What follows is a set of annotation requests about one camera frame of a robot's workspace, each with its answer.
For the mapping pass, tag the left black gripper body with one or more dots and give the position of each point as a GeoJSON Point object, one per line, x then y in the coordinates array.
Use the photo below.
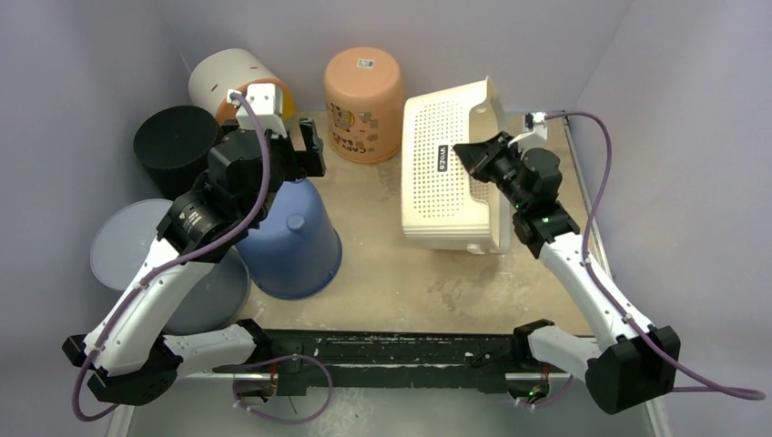
{"type": "Point", "coordinates": [288, 164]}

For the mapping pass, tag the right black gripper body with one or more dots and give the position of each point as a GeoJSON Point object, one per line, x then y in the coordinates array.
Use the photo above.
{"type": "Point", "coordinates": [480, 161]}

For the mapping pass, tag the cream laundry basket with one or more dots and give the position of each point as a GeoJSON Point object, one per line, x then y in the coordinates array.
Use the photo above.
{"type": "Point", "coordinates": [442, 207]}

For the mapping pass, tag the black large bucket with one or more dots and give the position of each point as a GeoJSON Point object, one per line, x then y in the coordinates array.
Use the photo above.
{"type": "Point", "coordinates": [172, 147]}

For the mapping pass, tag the blue bucket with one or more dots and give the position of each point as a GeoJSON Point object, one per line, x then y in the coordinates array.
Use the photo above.
{"type": "Point", "coordinates": [295, 252]}

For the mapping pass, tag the orange bucket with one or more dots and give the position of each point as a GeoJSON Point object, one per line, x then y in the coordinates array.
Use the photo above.
{"type": "Point", "coordinates": [364, 101]}

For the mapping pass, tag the grey lavender bucket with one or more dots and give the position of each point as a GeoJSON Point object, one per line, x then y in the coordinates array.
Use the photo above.
{"type": "Point", "coordinates": [123, 243]}

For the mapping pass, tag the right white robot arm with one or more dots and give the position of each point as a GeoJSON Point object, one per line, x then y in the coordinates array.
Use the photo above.
{"type": "Point", "coordinates": [628, 360]}

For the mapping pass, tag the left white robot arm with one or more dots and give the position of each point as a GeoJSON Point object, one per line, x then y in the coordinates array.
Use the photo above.
{"type": "Point", "coordinates": [128, 359]}

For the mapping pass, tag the white orange yellow drum toy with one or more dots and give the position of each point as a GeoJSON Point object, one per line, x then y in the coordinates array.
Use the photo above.
{"type": "Point", "coordinates": [232, 68]}

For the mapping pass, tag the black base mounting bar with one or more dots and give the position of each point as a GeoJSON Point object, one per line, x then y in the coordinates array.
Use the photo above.
{"type": "Point", "coordinates": [303, 359]}

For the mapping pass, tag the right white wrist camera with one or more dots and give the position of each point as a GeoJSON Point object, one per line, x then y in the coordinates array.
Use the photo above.
{"type": "Point", "coordinates": [534, 134]}

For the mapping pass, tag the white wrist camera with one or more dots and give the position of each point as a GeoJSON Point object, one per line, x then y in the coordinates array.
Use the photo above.
{"type": "Point", "coordinates": [534, 134]}
{"type": "Point", "coordinates": [265, 100]}

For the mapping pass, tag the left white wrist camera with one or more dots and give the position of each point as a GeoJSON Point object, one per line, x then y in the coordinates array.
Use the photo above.
{"type": "Point", "coordinates": [265, 100]}

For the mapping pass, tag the aluminium rail frame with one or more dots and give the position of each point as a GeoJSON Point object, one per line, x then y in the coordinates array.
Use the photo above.
{"type": "Point", "coordinates": [129, 360]}

